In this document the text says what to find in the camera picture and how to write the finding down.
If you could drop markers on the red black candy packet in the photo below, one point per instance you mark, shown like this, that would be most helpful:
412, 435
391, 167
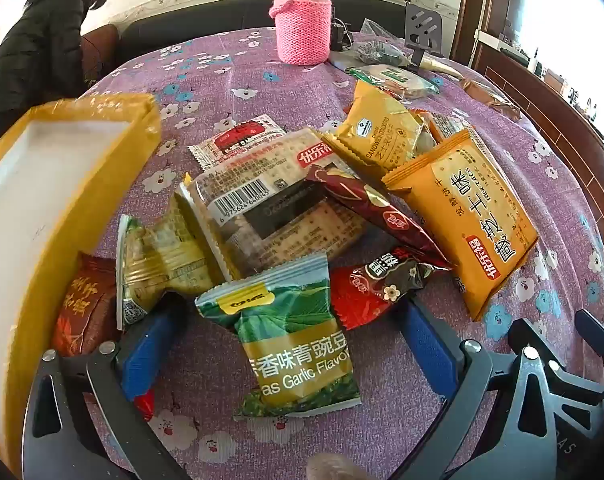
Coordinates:
372, 290

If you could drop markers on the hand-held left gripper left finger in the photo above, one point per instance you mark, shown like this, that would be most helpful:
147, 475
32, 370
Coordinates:
144, 347

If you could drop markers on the cream long horn-shaped object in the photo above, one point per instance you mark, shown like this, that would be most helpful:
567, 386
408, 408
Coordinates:
442, 66

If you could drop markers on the yellow cardboard box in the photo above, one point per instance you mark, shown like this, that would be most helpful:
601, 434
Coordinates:
36, 220

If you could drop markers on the purple floral tablecloth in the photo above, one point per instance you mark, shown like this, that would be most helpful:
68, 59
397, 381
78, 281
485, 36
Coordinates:
292, 92

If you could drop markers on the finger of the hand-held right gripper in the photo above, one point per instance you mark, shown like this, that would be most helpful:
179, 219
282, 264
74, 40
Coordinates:
599, 335
529, 337

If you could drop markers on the brown red snack packet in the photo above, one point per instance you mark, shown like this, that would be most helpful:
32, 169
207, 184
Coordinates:
84, 305

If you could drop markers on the small orange snack packet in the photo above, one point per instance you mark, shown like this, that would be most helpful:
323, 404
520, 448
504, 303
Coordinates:
444, 125

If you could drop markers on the clear plastic bag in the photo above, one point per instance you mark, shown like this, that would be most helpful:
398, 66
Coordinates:
382, 27

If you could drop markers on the clear cracker packet red label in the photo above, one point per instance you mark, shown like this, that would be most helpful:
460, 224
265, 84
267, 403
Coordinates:
262, 185

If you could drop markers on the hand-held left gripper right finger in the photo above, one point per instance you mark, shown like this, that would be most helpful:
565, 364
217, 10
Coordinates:
427, 352

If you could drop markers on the green pea snack packet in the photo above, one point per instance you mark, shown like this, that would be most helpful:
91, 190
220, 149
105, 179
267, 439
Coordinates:
292, 340

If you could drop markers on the green gold snack packet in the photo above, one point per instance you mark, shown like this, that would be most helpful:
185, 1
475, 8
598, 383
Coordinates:
156, 265

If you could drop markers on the red white snack packet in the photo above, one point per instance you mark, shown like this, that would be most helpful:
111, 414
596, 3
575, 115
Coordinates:
236, 140

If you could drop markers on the brown flat packet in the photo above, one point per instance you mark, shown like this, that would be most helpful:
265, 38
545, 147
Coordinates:
492, 97

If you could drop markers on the black sofa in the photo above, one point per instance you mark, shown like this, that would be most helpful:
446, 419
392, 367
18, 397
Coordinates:
191, 20

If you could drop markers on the pink bottle with knitted sleeve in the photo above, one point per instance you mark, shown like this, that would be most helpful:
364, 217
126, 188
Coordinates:
302, 20

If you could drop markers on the maroon stick snack packet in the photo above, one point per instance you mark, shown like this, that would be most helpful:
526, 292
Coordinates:
382, 215

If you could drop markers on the brown cushion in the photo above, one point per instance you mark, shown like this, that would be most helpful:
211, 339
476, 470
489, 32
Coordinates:
101, 45

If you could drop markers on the gold sandwich cracker packet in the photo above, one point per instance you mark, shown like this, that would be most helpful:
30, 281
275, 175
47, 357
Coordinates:
377, 130

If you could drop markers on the orange cracker packet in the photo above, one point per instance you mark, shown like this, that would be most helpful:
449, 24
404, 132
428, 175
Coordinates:
462, 225

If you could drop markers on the green white rice cracker packet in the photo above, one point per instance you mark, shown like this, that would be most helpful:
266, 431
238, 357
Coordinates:
397, 80

